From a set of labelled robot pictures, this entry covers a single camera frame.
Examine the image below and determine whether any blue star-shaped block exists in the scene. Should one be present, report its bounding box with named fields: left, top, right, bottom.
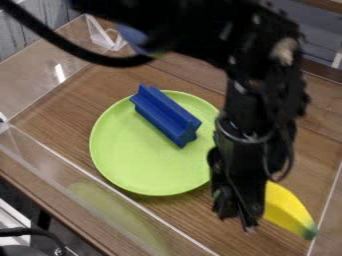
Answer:
left=130, top=84, right=202, bottom=148

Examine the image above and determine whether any black cable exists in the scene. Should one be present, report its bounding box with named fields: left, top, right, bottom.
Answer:
left=0, top=0, right=155, bottom=68

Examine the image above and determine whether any clear acrylic enclosure wall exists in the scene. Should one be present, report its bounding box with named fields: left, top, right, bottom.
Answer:
left=0, top=11, right=342, bottom=256

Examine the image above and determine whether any green round plate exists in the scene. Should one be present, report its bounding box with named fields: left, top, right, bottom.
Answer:
left=90, top=90, right=218, bottom=196

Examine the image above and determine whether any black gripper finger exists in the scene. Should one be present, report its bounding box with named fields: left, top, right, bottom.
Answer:
left=213, top=186, right=238, bottom=220
left=237, top=197, right=265, bottom=233

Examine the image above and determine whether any yellow toy banana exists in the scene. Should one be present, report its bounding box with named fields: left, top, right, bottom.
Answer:
left=263, top=182, right=318, bottom=240

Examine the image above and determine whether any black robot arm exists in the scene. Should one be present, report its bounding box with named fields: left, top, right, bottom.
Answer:
left=70, top=0, right=310, bottom=229

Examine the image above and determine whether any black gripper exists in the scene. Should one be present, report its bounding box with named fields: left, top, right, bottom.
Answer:
left=206, top=63, right=311, bottom=214

